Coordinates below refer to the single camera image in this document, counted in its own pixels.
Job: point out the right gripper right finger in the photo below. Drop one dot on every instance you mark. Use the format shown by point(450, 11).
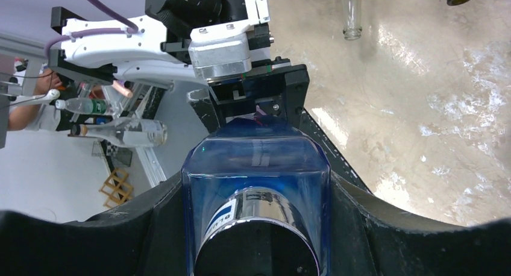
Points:
point(373, 237)

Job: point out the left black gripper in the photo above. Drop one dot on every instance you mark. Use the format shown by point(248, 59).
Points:
point(274, 87)

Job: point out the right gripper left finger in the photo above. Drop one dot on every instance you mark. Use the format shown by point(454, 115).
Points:
point(144, 236)

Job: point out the blue square bottle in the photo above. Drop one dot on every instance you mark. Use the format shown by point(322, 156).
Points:
point(257, 201)

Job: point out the clear glass bottle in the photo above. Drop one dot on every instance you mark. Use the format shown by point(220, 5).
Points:
point(352, 15)

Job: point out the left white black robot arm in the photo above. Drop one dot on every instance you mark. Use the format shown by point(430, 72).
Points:
point(151, 49)

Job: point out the background small wooden rack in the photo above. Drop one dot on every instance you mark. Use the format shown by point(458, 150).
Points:
point(116, 188)

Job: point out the background clear bottle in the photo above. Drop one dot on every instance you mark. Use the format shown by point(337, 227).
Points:
point(126, 132)

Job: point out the background green label bottle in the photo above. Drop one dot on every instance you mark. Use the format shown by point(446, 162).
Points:
point(83, 106)

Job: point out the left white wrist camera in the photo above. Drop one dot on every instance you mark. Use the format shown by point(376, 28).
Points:
point(222, 50)

